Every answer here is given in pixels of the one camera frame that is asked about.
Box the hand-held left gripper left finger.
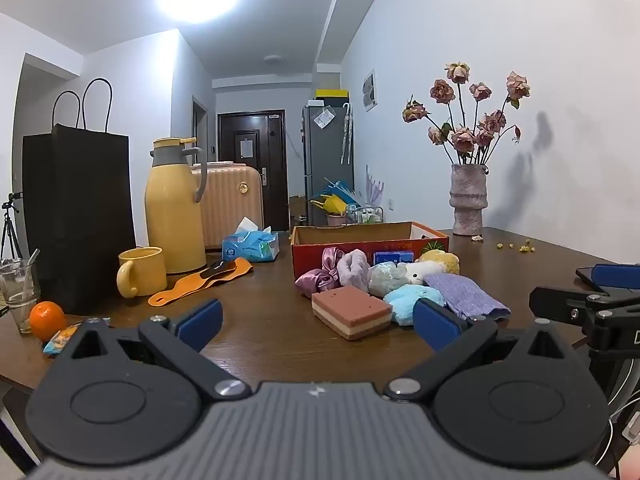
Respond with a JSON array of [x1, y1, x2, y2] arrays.
[[60, 299, 251, 402]]

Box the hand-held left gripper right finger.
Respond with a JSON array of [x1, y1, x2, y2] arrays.
[[385, 299, 576, 404]]

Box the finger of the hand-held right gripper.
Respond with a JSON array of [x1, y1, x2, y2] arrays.
[[591, 262, 640, 293], [529, 286, 608, 335]]

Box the light blue plush toy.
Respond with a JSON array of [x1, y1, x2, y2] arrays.
[[384, 284, 447, 327]]

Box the purple cloth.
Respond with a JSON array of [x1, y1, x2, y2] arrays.
[[424, 273, 511, 322]]

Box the yellow plush toy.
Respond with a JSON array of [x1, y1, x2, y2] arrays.
[[417, 249, 461, 276]]

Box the small blue packet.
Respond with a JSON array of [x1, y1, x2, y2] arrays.
[[373, 250, 416, 266]]

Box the layered pink sponge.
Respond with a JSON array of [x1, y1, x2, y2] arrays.
[[311, 286, 393, 342]]

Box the red cardboard box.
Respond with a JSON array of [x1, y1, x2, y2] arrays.
[[290, 221, 450, 286]]

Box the white plush toy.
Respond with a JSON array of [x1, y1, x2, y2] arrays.
[[402, 260, 441, 286]]

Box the yellow mug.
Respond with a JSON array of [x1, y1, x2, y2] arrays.
[[116, 246, 168, 298]]

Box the blue tissue pack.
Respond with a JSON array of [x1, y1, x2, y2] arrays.
[[221, 217, 280, 264]]

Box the purple fuzzy scrunchie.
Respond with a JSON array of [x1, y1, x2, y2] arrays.
[[336, 248, 372, 287]]

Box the yellow thermos jug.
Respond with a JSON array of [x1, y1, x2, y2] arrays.
[[145, 137, 208, 275]]

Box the pink suitcase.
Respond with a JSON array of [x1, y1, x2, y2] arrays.
[[191, 161, 265, 251]]

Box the pink satin scrunchie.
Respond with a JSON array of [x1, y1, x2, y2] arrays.
[[295, 247, 346, 295]]

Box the purple ceramic vase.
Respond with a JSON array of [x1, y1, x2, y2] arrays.
[[448, 162, 489, 237]]

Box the blue snack packet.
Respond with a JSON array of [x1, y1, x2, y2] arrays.
[[42, 317, 113, 358]]

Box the dark brown door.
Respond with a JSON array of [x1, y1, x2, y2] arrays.
[[218, 109, 291, 233]]

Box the orange fruit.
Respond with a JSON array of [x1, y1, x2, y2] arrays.
[[29, 301, 67, 342]]

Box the blue and yellow bag pile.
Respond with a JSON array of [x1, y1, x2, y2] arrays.
[[310, 178, 361, 216]]

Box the black paper bag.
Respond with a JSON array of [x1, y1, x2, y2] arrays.
[[21, 78, 137, 315]]

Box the clear straw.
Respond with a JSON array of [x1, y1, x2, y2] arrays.
[[20, 248, 41, 306]]

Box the clear glass cup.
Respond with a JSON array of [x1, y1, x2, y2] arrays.
[[0, 255, 42, 335]]

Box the dried pink roses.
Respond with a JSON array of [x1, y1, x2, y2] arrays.
[[402, 61, 532, 166]]

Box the grey refrigerator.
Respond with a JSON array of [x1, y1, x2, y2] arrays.
[[301, 101, 355, 226]]

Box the black tripod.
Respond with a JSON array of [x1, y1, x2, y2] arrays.
[[0, 191, 23, 261]]

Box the white folded umbrella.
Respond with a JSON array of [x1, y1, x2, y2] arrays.
[[340, 102, 353, 165]]

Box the orange and black strap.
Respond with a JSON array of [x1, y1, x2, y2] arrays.
[[147, 256, 254, 308]]

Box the white cable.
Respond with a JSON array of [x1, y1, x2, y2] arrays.
[[605, 360, 640, 461]]

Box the wire storage cart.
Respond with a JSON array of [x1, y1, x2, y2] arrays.
[[352, 205, 386, 225]]

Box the purple wall decoration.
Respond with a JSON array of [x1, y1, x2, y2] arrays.
[[365, 165, 386, 206]]

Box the wall picture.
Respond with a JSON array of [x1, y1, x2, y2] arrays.
[[362, 69, 377, 112]]

